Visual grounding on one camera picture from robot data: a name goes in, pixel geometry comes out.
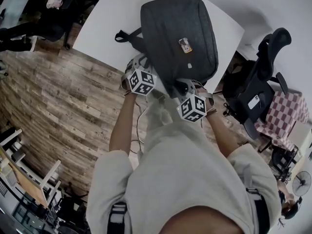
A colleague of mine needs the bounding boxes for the red white checkered cloth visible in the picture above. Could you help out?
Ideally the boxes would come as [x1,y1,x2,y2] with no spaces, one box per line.
[254,90,310,151]

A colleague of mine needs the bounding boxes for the black chest harness strap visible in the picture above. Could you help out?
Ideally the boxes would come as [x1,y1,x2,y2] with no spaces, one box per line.
[107,202,127,234]
[245,188,272,234]

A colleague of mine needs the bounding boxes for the standing fan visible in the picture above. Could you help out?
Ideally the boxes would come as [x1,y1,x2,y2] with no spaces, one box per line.
[292,171,312,196]

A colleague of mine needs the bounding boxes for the black mesh office chair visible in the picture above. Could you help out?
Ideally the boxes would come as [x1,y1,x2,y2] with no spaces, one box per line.
[223,27,293,141]

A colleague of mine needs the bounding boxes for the person's light grey shirt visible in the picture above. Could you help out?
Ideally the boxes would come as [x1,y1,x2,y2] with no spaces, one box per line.
[85,120,283,234]

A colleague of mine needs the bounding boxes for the person's left forearm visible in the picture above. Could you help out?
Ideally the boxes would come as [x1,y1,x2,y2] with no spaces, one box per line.
[109,93,137,156]

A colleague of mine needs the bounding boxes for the white smartphone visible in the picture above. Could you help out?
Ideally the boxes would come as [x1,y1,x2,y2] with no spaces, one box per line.
[248,94,263,110]

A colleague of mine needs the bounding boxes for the white cable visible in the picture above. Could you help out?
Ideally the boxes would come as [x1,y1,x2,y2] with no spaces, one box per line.
[130,98,150,156]

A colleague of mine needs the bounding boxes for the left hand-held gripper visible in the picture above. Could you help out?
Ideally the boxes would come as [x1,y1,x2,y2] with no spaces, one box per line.
[121,53,159,98]

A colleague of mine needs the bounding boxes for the person's face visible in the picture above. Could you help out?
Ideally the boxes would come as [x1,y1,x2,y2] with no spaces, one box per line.
[159,205,244,234]

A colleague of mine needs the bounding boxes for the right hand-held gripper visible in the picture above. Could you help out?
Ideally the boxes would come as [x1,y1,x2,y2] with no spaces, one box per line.
[175,79,215,123]

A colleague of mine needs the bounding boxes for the pink cloth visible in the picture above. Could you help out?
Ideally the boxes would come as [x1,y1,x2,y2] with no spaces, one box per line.
[46,0,63,10]

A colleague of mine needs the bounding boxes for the wooden desk white legs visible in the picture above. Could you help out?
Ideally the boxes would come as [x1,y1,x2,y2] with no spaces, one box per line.
[0,128,61,209]

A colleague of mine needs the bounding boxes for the person's light grey trousers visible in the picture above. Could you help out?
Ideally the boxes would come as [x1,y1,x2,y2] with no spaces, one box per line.
[145,89,208,136]

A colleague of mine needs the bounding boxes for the person's right forearm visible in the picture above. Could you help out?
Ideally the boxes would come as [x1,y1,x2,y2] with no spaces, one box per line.
[206,110,241,159]

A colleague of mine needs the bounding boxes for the dark grey backpack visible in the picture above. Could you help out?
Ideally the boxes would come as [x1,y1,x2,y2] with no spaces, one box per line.
[115,0,219,98]

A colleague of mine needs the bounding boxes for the small photo tag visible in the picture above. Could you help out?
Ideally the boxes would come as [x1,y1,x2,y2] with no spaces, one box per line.
[178,37,193,54]

